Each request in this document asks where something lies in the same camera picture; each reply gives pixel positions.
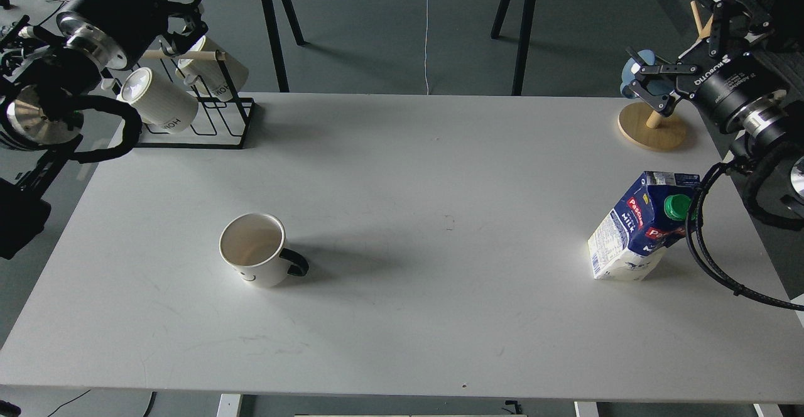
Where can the wooden mug tree stand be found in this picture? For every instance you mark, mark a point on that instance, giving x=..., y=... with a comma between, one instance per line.
x=643, y=126

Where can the white ribbed mug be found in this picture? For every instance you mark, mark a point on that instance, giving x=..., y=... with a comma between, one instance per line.
x=158, y=101
x=211, y=80

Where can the black wire mug rack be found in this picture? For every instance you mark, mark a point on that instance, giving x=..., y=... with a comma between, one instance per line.
x=218, y=125

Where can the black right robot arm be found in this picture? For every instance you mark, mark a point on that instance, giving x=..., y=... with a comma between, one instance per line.
x=756, y=164

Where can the blue enamel mug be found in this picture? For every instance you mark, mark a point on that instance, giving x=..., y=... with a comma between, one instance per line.
x=654, y=87

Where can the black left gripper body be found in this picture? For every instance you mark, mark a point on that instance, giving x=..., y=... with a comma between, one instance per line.
x=131, y=24

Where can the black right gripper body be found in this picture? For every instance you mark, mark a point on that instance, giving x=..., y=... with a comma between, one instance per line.
x=734, y=90

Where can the blue white milk carton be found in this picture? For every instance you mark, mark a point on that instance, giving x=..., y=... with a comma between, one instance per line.
x=645, y=222

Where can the white smiley mug black handle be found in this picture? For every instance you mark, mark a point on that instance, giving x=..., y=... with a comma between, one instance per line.
x=257, y=248

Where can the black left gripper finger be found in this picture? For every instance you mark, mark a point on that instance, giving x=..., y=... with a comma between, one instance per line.
x=176, y=44
x=181, y=8

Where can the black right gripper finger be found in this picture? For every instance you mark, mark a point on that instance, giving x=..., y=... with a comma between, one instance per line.
x=736, y=25
x=664, y=70

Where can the white ribbed mug rear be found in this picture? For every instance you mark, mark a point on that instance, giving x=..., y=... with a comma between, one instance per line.
x=211, y=80

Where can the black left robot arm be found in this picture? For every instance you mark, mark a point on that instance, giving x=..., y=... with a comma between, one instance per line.
x=43, y=99

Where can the white ribbed mug front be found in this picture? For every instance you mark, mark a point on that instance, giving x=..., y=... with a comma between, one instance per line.
x=158, y=101

